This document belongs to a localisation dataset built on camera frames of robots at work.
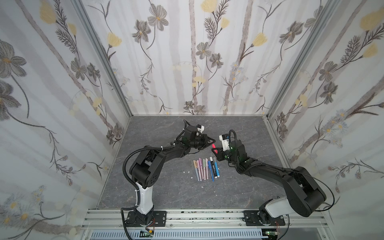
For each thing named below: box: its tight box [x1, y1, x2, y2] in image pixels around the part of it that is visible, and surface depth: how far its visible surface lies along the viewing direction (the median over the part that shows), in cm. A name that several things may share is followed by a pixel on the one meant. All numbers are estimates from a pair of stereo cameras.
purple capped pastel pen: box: [198, 157, 204, 179], surface depth 95 cm
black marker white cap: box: [209, 156, 218, 179], surface depth 93 cm
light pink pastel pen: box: [196, 159, 202, 182], surface depth 93 cm
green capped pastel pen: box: [202, 158, 206, 181], surface depth 93 cm
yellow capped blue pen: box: [193, 160, 200, 182], surface depth 94 cm
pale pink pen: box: [205, 158, 209, 180], surface depth 93 cm
